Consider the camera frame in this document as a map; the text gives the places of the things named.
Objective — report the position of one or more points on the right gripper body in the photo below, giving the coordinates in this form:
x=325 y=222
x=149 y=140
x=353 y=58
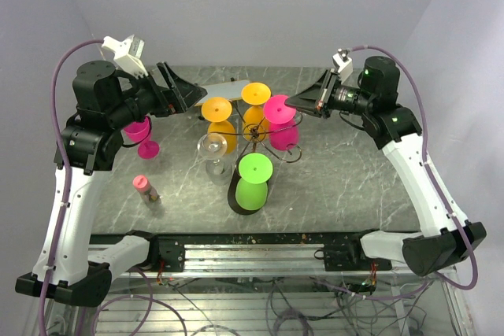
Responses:
x=335 y=96

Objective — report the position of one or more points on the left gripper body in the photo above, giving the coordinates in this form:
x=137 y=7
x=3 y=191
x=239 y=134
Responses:
x=165 y=102

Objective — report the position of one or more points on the pink wine glass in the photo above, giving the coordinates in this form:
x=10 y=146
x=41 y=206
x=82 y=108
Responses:
x=140 y=135
x=283 y=132

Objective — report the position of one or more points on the pink wine glass front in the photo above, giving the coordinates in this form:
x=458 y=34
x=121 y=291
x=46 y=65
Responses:
x=140 y=135

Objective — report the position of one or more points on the orange wine glass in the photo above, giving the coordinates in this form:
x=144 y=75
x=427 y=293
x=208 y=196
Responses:
x=217 y=111
x=255 y=95

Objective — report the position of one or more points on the wire wine glass rack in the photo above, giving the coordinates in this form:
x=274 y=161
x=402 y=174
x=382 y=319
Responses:
x=253 y=139

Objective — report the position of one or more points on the green wine glass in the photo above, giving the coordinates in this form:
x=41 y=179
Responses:
x=255 y=170

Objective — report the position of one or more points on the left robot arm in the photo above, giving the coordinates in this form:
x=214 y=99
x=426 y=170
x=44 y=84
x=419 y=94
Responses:
x=108 y=100

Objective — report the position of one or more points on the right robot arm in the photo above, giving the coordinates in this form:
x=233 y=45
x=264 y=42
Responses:
x=446 y=236

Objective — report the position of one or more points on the clear wine glass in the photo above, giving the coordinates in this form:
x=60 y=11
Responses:
x=212 y=147

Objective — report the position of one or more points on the yellow framed mirror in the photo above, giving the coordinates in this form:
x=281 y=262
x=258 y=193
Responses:
x=231 y=90

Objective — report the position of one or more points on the pink capped small bottle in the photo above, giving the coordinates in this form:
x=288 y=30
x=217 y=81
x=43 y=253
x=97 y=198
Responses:
x=147 y=192

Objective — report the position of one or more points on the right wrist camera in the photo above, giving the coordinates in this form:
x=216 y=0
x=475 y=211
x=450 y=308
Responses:
x=343 y=64

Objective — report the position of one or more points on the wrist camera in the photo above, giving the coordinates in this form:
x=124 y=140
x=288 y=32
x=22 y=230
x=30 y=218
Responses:
x=343 y=64
x=127 y=54

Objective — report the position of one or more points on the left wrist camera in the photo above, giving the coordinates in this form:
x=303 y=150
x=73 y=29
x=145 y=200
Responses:
x=127 y=54

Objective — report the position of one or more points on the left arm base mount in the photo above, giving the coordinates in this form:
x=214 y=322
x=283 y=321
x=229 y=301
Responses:
x=169 y=255

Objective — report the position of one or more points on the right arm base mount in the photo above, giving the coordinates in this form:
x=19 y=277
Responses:
x=346 y=254

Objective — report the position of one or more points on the aluminium rail frame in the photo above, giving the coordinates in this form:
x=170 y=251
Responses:
x=265 y=288

